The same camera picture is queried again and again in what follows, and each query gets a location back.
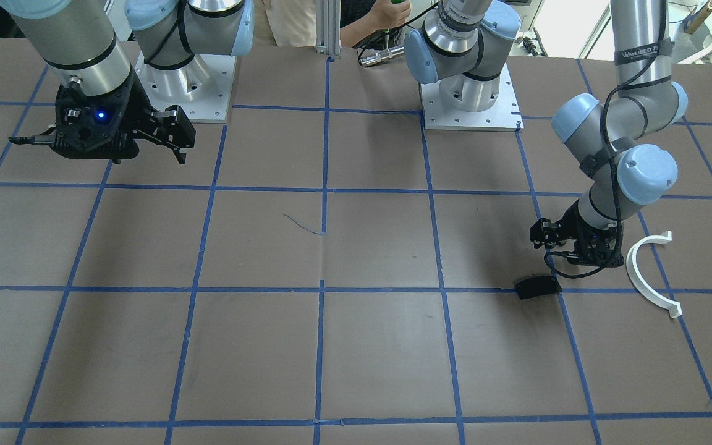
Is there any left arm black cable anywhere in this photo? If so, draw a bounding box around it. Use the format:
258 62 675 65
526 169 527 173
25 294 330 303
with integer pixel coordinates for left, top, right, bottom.
545 0 669 271

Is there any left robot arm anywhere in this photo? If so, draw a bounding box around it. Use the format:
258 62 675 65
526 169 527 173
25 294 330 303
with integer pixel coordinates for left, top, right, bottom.
404 1 689 268

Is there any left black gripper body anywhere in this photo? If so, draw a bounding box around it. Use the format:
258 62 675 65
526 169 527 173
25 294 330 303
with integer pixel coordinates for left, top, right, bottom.
530 203 624 268

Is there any seated person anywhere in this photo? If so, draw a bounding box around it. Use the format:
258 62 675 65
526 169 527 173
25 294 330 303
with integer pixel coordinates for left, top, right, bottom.
253 1 412 48

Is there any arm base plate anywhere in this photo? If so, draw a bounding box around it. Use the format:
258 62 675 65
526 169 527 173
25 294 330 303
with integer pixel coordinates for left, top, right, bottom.
419 64 525 132
135 54 238 124

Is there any black brake pad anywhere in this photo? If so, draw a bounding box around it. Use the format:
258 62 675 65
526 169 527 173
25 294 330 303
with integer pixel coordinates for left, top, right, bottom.
514 275 562 300

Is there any white curved plastic bracket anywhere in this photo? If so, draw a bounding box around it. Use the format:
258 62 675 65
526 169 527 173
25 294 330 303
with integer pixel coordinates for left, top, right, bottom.
625 231 683 319

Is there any aluminium frame post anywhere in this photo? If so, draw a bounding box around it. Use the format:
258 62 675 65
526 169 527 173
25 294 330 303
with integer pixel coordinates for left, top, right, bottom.
315 0 342 59

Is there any metal handle tool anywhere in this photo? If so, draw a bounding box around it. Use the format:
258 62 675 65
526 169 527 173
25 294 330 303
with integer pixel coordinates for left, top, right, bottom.
358 45 405 67

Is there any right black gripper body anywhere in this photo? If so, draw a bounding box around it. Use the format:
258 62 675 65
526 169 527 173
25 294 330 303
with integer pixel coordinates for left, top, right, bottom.
9 72 196 160

